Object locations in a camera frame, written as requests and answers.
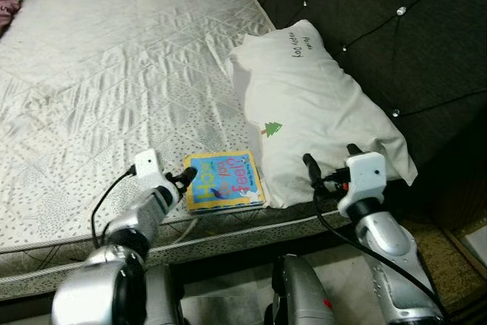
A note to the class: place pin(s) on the black bed frame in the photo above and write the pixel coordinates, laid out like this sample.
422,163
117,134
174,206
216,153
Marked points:
228,255

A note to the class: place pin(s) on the blue yellow children's book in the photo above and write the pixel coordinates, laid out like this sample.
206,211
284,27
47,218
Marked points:
224,182

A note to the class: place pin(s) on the brown floor mat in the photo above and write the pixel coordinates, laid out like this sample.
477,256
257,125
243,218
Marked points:
437,258

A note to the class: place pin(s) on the dark tufted headboard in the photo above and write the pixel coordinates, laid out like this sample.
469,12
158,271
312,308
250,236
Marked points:
396,43

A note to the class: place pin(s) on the grey robot leg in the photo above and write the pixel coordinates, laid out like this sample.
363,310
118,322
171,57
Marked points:
163,298
300,291

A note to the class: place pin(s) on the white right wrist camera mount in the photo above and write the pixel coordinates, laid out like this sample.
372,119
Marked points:
367,176

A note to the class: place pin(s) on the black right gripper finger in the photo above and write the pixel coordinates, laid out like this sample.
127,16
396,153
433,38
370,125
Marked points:
354,150
311,168

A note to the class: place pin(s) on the white quilted mattress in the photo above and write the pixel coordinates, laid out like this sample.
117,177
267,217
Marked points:
129,81

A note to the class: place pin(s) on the grey right robot leg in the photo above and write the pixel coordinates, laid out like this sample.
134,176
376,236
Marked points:
300,291

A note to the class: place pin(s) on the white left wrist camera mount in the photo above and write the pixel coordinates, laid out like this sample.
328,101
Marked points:
148,165

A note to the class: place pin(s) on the grey left robot leg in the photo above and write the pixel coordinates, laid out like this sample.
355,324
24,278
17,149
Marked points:
163,298

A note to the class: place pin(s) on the white pillow with green tree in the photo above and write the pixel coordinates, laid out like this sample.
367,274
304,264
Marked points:
319,104

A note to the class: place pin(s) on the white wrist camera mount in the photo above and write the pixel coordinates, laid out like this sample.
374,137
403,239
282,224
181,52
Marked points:
148,165
367,176

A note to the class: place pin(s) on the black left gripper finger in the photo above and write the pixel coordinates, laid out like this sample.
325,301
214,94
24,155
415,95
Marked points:
189,176

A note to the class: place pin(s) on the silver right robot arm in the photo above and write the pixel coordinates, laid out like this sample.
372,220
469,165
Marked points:
388,256

